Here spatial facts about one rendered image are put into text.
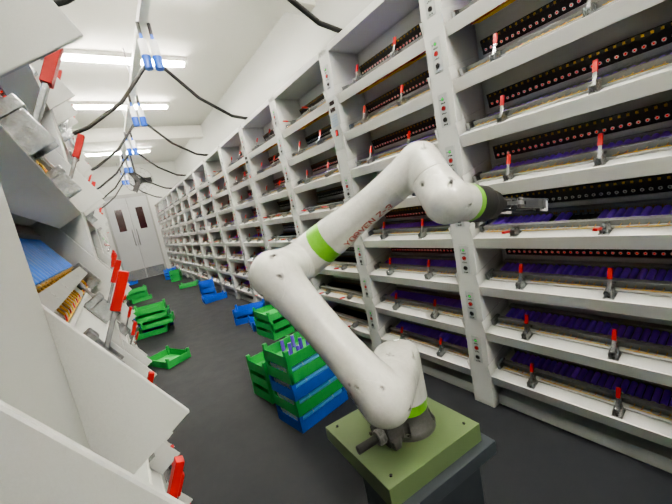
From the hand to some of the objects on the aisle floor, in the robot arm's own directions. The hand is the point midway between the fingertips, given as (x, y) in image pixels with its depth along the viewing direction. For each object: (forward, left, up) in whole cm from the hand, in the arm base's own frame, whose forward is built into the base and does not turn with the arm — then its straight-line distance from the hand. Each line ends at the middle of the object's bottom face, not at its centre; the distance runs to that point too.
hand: (523, 207), depth 96 cm
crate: (-42, +96, -84) cm, 134 cm away
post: (+26, +41, -86) cm, 99 cm away
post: (+20, +111, -83) cm, 140 cm away
